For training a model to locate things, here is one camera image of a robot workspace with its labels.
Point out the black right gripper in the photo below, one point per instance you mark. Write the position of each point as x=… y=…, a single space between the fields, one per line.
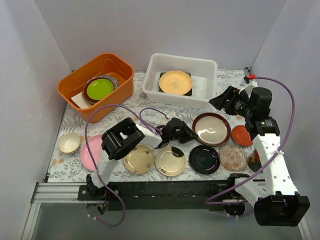
x=229 y=99

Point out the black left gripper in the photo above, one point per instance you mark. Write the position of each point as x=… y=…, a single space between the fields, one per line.
x=182 y=129

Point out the red rimmed grey plate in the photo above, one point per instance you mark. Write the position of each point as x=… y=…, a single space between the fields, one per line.
x=212 y=129

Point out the yellow bear plate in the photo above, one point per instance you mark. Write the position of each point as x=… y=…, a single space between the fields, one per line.
x=175 y=82

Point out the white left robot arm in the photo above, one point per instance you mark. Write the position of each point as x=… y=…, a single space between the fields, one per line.
x=118 y=141

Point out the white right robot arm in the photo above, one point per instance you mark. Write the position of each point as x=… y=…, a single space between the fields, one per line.
x=280 y=203

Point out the white plastic bin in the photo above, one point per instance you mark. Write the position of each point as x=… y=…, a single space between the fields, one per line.
x=204 y=80

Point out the orange plastic bin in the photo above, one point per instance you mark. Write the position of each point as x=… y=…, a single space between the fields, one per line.
x=104 y=64

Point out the dark red plate in bin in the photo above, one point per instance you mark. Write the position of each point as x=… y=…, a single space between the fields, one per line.
x=84 y=91

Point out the white square plate in bin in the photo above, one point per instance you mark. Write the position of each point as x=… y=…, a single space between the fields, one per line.
x=80 y=101

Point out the floral table mat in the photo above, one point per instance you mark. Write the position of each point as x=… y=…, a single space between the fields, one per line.
x=68 y=168

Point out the black round plate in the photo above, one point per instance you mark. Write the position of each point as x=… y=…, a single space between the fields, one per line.
x=204 y=159

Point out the cream plate with green patch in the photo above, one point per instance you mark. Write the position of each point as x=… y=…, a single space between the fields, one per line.
x=170 y=161

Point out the red small bowl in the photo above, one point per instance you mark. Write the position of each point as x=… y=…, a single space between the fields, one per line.
x=241 y=136

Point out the pink speckled glass plate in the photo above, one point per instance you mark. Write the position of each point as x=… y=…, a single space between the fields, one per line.
x=233 y=157

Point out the cream floral plate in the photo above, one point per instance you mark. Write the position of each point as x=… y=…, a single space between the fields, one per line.
x=140 y=159

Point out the black skull mug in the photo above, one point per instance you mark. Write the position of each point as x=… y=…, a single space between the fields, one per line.
x=253 y=161

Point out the lime green plate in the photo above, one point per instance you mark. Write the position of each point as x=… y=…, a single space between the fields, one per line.
x=99 y=88

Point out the small cream bowl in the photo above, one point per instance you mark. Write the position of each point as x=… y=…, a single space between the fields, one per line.
x=69 y=143

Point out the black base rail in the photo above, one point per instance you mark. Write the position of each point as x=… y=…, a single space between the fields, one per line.
x=160 y=195

